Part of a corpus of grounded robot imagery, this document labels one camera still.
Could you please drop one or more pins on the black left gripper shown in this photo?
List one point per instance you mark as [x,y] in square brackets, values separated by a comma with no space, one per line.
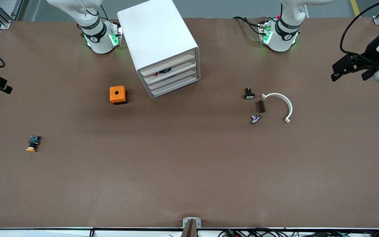
[371,52]

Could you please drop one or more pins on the blue yellow push button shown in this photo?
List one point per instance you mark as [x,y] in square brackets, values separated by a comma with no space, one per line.
[33,143]

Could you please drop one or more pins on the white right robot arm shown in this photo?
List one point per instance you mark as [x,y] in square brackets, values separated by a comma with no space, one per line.
[100,39]

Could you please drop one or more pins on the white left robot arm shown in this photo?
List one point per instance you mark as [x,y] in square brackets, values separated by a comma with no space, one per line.
[280,39]

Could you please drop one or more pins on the brown terminal block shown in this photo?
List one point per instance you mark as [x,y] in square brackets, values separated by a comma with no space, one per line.
[261,106]

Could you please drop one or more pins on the silver metal fitting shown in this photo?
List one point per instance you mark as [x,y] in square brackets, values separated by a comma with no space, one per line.
[255,119]

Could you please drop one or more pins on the dark blue electrical component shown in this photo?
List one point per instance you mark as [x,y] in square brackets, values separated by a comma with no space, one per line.
[165,70]

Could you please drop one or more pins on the white curved plastic bracket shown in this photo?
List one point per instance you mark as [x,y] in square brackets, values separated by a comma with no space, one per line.
[286,100]

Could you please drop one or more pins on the black push button switch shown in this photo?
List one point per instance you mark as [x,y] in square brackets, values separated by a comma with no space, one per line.
[249,95]

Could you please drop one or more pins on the orange button enclosure box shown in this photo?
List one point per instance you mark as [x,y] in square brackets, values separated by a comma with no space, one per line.
[117,93]

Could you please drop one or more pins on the grey metal bracket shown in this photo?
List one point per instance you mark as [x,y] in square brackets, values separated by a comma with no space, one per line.
[187,221]

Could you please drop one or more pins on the brown tapered post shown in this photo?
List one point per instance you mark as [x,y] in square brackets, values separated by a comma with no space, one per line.
[189,230]

